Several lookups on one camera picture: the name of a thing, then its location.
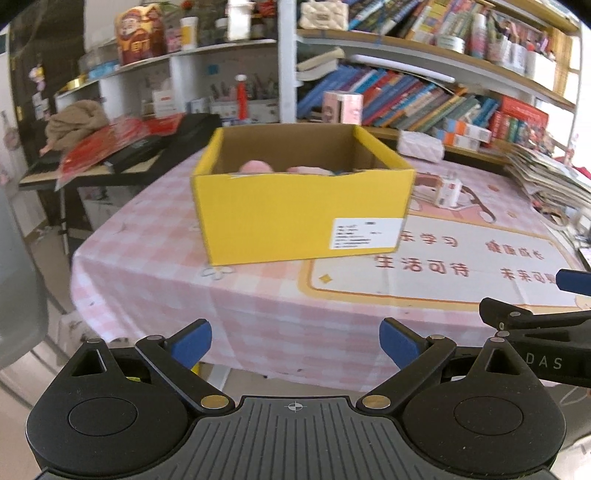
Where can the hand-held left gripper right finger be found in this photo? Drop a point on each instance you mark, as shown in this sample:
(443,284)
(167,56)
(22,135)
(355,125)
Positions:
(397,344)

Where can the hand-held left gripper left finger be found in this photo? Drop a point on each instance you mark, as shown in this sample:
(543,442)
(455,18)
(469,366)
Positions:
(194,339)

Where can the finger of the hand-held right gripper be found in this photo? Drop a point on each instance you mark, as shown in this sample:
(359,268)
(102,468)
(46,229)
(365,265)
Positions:
(575,281)
(521,316)

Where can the yellow cardboard box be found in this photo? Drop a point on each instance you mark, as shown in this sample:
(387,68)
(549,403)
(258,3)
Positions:
(277,217)

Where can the pink plush toy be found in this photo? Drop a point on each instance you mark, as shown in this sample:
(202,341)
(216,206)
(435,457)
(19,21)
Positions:
(258,166)

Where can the pink checkered printed tablecloth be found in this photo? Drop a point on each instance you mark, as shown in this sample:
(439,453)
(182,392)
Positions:
(161,258)

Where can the stack of magazines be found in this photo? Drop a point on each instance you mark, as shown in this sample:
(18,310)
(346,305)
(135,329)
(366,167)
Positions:
(545,177)

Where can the small white pink box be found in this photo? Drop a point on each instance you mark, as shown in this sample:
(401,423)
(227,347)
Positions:
(447,191)

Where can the red boxed book set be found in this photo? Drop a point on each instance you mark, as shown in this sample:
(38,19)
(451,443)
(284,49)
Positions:
(521,122)

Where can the orange white small box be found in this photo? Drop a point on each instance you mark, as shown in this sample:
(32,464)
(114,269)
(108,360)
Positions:
(466,129)
(455,141)

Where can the black side table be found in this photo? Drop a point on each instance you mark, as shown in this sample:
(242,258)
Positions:
(147,147)

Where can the white tissue pack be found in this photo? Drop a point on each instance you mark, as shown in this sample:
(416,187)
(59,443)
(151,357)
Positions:
(420,145)

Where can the wooden bookshelf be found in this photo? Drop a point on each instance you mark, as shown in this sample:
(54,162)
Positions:
(508,83)

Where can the red packet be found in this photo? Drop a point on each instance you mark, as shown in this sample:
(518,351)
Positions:
(106,147)

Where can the white pen holder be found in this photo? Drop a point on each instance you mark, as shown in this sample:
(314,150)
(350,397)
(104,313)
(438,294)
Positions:
(507,53)
(541,69)

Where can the white box red label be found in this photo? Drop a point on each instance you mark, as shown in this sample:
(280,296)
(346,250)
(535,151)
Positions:
(165,101)

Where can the pink carton box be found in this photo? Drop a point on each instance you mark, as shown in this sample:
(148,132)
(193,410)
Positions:
(341,108)

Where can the row of blue spined books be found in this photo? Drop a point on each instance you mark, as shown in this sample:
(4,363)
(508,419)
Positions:
(401,99)

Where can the brown crumpled cloth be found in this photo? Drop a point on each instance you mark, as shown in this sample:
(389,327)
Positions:
(76,124)

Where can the tape roll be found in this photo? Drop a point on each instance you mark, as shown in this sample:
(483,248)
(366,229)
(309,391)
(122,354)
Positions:
(451,45)

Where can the pale lying book stack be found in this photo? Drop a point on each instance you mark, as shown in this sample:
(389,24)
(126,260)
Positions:
(318,64)

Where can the white shelf unit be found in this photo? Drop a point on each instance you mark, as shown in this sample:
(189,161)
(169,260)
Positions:
(286,55)

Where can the white bottle yellow label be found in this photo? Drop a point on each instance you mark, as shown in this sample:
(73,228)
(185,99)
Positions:
(188,33)

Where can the red festive gift box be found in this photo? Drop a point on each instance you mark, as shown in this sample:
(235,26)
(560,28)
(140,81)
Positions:
(138,37)

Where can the row of mixed colourful books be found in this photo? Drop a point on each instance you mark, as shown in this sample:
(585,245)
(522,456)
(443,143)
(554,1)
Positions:
(392,18)

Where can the cream quilted handbag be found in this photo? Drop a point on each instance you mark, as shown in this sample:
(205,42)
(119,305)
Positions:
(323,14)

